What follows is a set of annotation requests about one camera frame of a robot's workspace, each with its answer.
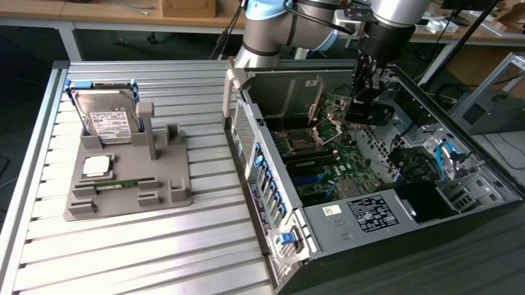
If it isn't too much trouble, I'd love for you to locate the silver CPU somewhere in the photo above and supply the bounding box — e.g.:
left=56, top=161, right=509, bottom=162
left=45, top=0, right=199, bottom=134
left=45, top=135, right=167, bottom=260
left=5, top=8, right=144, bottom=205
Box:
left=81, top=155, right=112, bottom=178

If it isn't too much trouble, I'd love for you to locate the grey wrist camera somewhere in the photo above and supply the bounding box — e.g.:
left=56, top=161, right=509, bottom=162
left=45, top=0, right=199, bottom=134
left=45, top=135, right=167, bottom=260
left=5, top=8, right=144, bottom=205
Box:
left=331, top=9, right=366, bottom=35

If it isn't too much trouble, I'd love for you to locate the grey chipset heatsink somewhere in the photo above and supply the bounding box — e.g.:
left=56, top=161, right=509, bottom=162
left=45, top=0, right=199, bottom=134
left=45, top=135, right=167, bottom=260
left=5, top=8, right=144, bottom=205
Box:
left=335, top=179, right=362, bottom=197

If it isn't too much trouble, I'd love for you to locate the black hanging cable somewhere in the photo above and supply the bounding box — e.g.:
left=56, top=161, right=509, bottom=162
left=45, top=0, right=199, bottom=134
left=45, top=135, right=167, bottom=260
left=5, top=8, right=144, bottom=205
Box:
left=208, top=0, right=247, bottom=61

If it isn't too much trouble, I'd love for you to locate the light blue wire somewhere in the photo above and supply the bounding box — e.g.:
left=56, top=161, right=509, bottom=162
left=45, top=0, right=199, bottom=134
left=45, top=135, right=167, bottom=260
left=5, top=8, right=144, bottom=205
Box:
left=434, top=140, right=462, bottom=181

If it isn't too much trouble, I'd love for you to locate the blue expansion slot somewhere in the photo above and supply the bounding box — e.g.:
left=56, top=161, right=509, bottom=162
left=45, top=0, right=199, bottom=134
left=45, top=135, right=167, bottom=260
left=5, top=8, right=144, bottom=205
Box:
left=292, top=175, right=325, bottom=185

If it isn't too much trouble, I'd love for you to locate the grey parts rack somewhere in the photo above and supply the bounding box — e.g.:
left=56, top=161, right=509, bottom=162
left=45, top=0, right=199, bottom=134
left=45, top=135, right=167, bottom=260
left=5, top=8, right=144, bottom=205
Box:
left=63, top=101, right=194, bottom=222

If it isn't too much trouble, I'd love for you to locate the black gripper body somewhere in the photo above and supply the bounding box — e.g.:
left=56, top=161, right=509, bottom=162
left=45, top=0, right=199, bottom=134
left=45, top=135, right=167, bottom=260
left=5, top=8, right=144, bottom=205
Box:
left=358, top=23, right=415, bottom=67

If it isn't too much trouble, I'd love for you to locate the grey power supply unit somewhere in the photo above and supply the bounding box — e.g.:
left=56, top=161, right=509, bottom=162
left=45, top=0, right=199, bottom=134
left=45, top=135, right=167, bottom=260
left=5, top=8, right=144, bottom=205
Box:
left=303, top=189, right=415, bottom=253

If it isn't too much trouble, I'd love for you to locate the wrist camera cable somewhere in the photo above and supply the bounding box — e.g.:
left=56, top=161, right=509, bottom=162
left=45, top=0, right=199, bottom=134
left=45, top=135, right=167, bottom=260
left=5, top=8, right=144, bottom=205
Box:
left=282, top=0, right=358, bottom=35

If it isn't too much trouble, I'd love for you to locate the metal disk bay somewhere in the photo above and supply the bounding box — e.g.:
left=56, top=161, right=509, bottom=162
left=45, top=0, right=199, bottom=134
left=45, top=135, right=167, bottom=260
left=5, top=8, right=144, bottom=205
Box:
left=354, top=92, right=415, bottom=185

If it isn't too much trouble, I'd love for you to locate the grey metal cabinet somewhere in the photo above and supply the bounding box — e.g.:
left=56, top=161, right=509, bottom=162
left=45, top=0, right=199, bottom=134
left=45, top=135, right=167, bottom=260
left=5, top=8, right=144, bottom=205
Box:
left=449, top=52, right=525, bottom=136

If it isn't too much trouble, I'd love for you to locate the black RAM slot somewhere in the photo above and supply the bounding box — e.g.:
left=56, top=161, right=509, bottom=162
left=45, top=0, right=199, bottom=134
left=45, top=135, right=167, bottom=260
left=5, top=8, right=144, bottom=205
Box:
left=284, top=155, right=341, bottom=170

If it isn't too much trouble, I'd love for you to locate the hard disk in blue caddy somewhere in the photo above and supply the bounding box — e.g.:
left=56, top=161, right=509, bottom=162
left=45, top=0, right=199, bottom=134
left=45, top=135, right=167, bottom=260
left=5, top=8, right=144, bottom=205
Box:
left=65, top=79, right=143, bottom=145

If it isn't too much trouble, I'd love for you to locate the wooden desk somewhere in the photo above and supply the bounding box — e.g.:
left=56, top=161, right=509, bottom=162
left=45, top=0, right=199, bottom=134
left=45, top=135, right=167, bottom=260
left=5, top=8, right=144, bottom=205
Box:
left=0, top=0, right=247, bottom=62
left=339, top=0, right=525, bottom=90

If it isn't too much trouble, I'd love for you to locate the black monitor stand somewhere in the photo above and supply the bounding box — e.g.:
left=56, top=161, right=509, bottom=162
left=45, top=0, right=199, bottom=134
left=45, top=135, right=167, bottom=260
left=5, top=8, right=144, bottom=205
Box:
left=441, top=0, right=473, bottom=26

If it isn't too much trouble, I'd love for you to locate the black graphics card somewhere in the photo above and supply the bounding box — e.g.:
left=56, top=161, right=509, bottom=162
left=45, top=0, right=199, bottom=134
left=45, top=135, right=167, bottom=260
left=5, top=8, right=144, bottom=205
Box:
left=307, top=78, right=397, bottom=127

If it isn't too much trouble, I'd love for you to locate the metal socket cover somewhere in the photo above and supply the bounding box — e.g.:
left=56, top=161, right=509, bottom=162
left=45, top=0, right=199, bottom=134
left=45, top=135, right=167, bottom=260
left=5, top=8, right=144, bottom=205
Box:
left=311, top=118, right=343, bottom=144

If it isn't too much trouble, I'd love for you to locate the CPU socket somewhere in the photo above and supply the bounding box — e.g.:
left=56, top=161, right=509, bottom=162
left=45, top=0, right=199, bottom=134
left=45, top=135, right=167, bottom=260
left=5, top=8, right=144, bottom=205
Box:
left=282, top=130, right=319, bottom=154

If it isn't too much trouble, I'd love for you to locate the black slanted pole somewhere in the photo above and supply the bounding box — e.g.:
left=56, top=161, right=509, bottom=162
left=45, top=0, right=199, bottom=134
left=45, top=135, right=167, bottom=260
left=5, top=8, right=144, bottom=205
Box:
left=418, top=0, right=504, bottom=85

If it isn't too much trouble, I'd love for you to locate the open black PC case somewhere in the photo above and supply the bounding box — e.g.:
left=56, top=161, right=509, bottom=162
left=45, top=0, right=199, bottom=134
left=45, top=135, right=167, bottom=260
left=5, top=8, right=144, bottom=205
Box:
left=220, top=60, right=525, bottom=295

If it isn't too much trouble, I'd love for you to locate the white small box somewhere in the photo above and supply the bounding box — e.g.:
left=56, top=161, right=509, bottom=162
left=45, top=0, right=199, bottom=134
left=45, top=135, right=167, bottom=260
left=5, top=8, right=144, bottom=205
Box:
left=415, top=17, right=458, bottom=34

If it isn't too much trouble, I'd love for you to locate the green RAM stick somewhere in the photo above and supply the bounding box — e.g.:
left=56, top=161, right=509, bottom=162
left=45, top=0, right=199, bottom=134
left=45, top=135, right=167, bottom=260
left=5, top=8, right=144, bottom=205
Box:
left=75, top=179, right=156, bottom=189

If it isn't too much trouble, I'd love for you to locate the brown cardboard box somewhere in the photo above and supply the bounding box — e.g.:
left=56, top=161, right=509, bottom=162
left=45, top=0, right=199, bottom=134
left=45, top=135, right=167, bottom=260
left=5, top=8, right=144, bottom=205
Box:
left=159, top=0, right=218, bottom=18

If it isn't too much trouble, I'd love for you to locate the brown cardboard piece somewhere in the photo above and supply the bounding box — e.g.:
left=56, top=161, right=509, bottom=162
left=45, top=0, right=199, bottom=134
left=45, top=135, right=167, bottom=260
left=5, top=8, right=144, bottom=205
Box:
left=496, top=2, right=525, bottom=34

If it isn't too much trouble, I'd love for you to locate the green motherboard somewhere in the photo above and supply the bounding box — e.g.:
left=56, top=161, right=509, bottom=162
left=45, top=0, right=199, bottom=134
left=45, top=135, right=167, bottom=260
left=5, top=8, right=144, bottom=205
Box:
left=268, top=115, right=385, bottom=207

